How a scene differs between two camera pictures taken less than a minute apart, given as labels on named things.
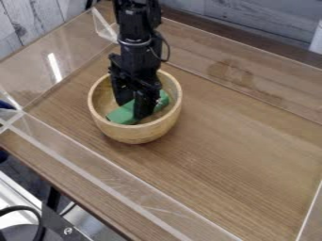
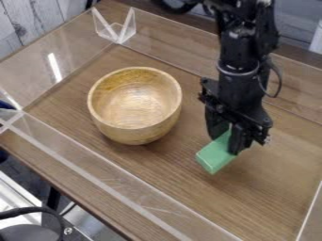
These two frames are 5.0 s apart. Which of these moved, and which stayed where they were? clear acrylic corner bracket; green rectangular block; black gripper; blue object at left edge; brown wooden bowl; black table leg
Moved: green rectangular block; black gripper
Stayed: black table leg; blue object at left edge; clear acrylic corner bracket; brown wooden bowl
